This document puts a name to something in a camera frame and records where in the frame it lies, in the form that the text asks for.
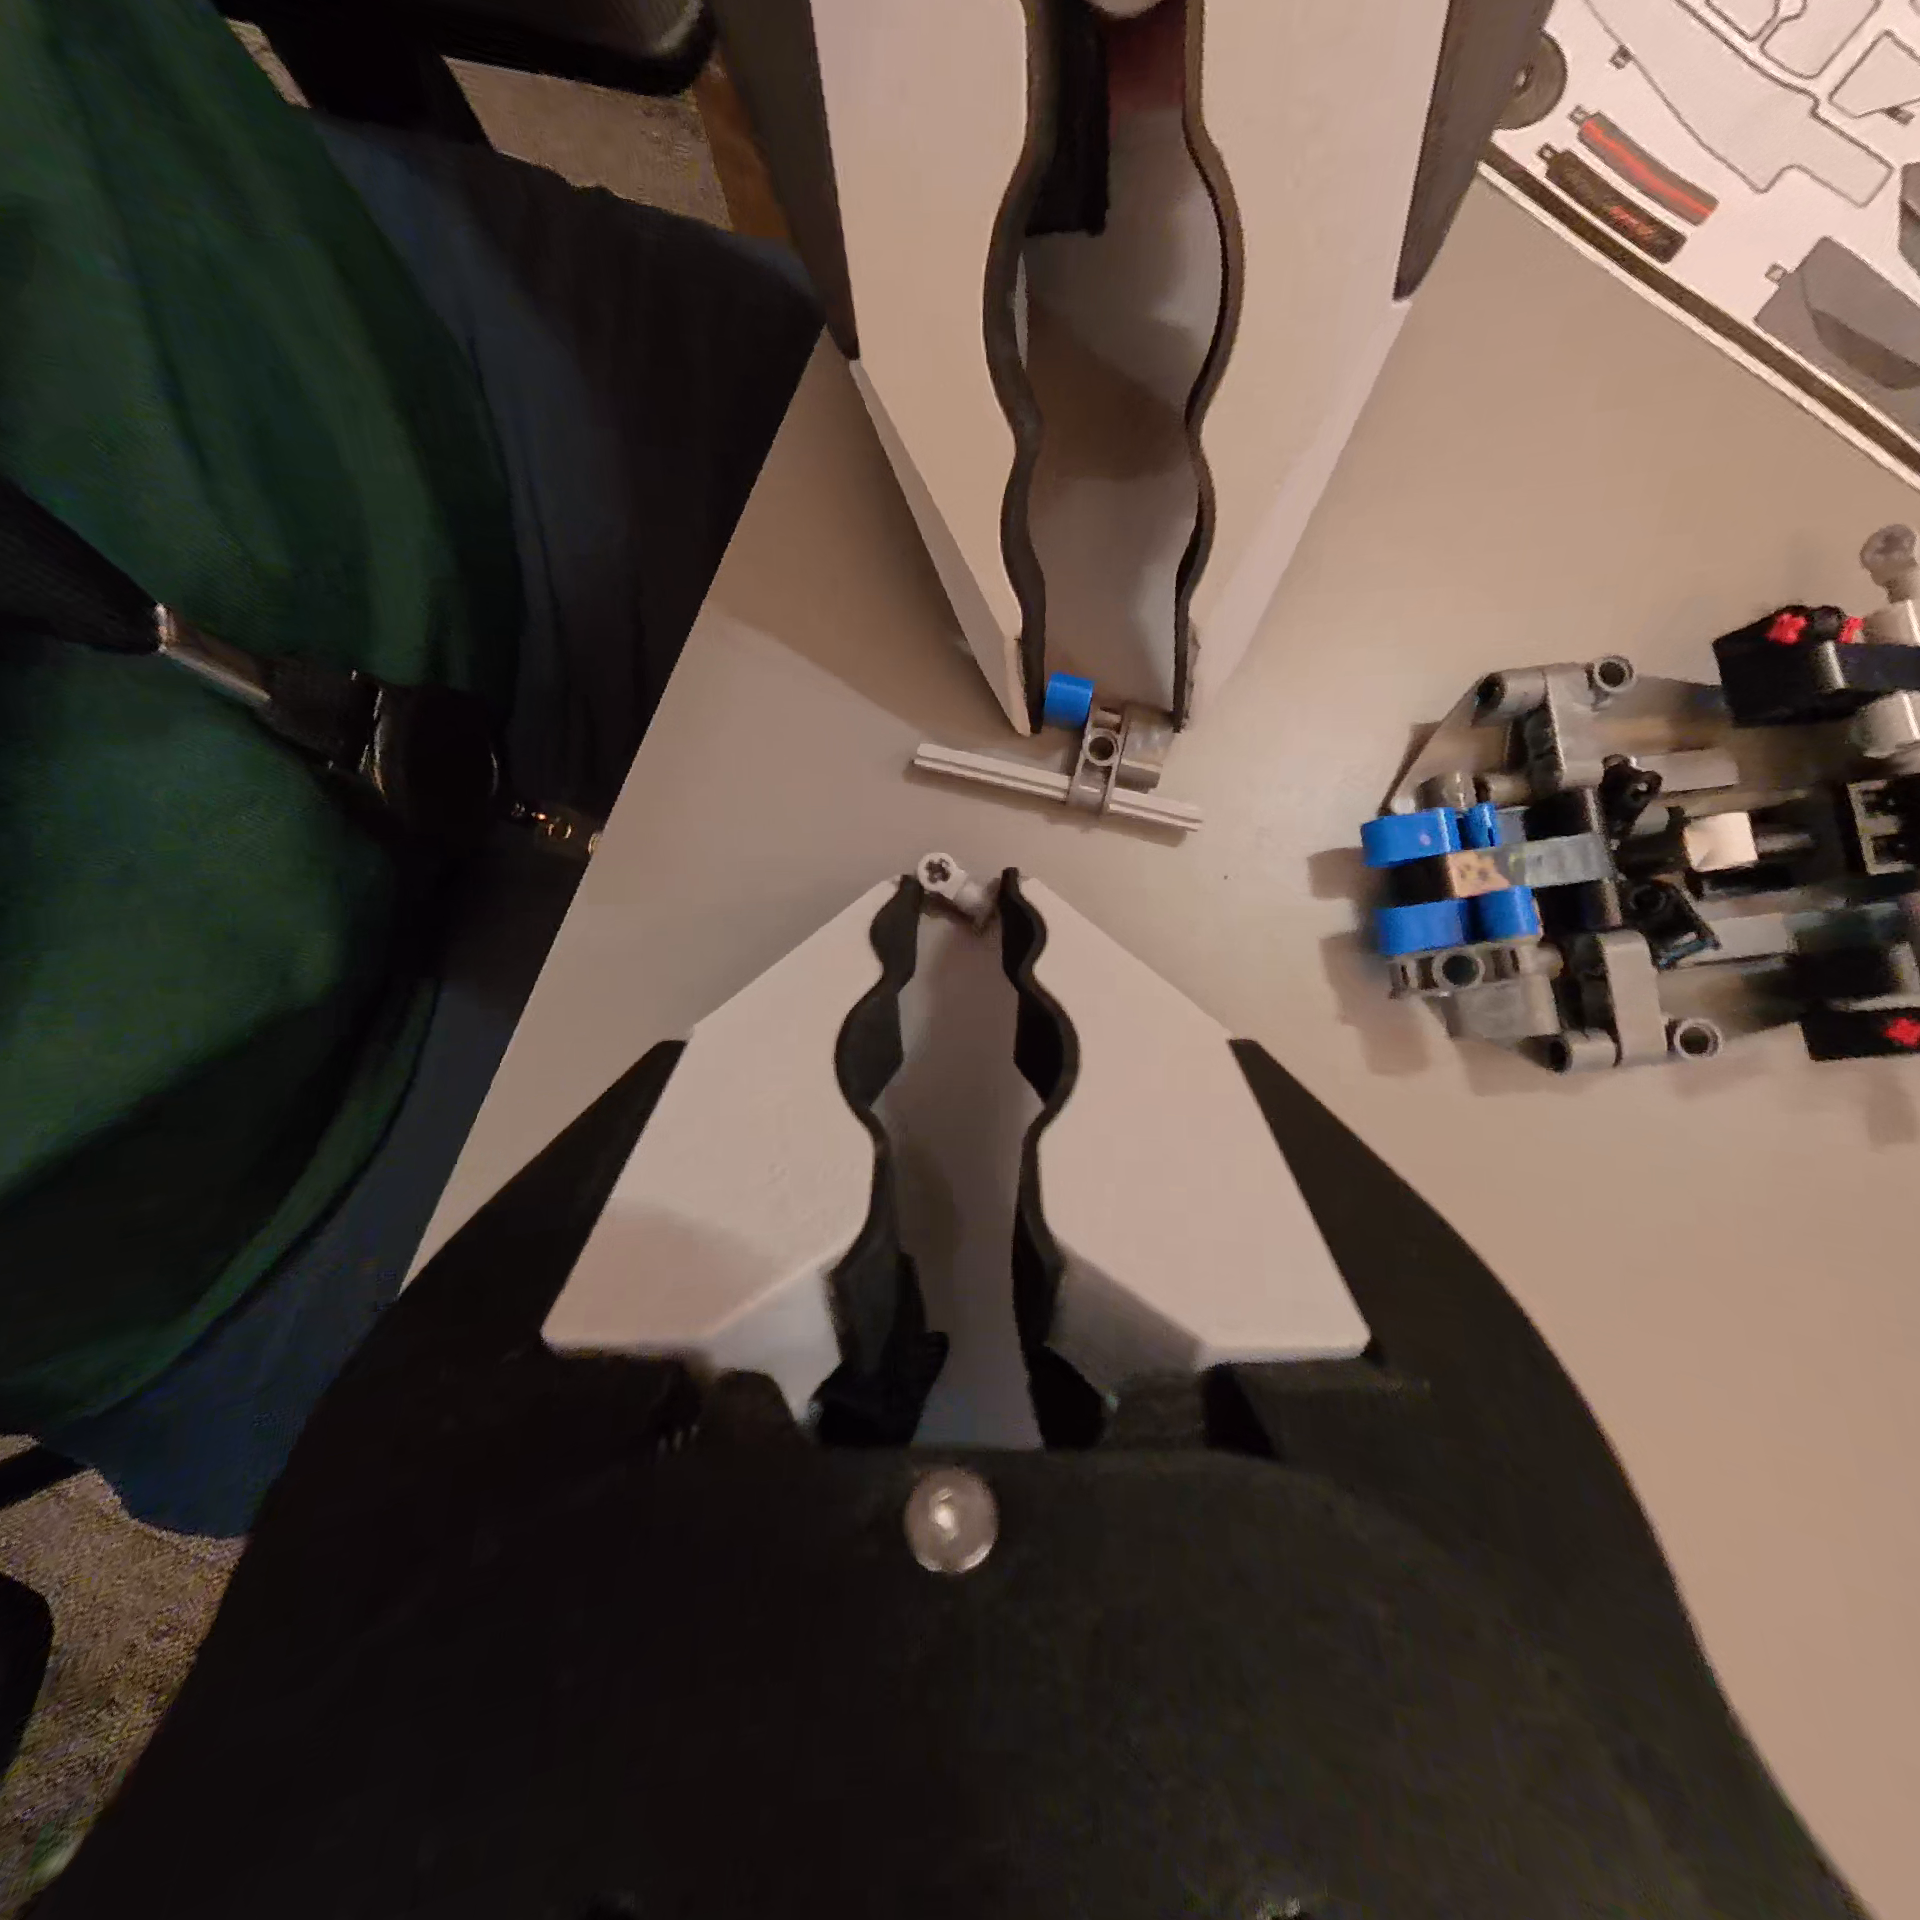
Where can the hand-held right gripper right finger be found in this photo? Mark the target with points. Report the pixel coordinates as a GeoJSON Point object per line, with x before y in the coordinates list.
{"type": "Point", "coordinates": [1201, 1200]}

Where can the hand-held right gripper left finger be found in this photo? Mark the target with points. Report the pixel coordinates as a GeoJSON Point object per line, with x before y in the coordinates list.
{"type": "Point", "coordinates": [719, 1169]}

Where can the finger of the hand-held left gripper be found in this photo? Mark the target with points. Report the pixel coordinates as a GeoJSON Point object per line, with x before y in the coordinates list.
{"type": "Point", "coordinates": [914, 226]}
{"type": "Point", "coordinates": [1323, 226]}

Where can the small light grey lego connector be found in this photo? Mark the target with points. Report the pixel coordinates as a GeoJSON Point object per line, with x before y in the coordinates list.
{"type": "Point", "coordinates": [946, 871]}

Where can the light grey axle blue connector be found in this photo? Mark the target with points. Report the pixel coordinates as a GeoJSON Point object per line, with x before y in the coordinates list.
{"type": "Point", "coordinates": [1101, 756]}

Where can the small lego gearbox assembly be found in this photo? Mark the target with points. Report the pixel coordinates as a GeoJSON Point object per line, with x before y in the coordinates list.
{"type": "Point", "coordinates": [1574, 901]}

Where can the lego sticker sheet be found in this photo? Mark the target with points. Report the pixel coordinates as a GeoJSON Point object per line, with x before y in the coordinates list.
{"type": "Point", "coordinates": [1770, 166]}

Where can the person's dark blue trousers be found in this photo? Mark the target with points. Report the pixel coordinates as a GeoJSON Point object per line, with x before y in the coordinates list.
{"type": "Point", "coordinates": [599, 448]}

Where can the black office chair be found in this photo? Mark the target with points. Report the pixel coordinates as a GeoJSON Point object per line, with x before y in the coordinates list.
{"type": "Point", "coordinates": [526, 46]}

